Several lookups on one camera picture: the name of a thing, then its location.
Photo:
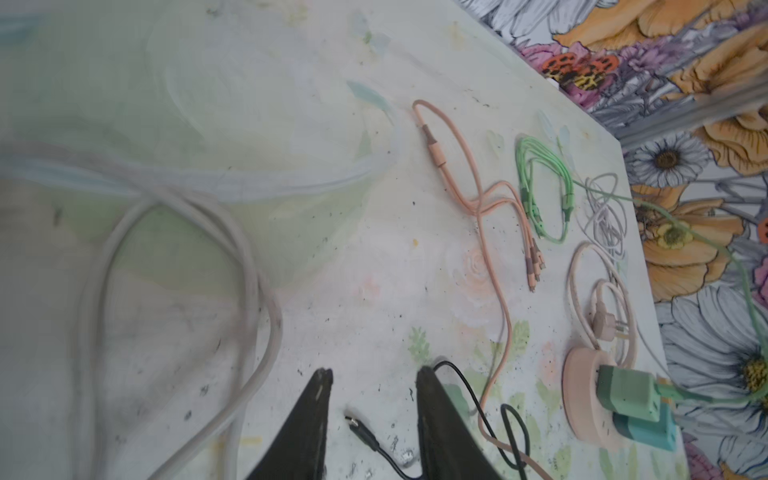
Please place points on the teal USB charger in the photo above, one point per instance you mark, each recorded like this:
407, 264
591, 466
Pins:
457, 397
660, 434

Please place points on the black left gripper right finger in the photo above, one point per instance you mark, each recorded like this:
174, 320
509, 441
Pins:
447, 449

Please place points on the pink round power socket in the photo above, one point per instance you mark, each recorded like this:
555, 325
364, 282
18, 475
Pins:
588, 419

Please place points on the pink three-pin plug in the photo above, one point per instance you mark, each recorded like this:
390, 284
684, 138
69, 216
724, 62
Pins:
608, 326

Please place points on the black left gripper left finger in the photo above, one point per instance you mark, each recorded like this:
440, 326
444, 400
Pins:
298, 450

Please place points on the green USB charger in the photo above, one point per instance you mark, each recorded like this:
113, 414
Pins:
628, 392

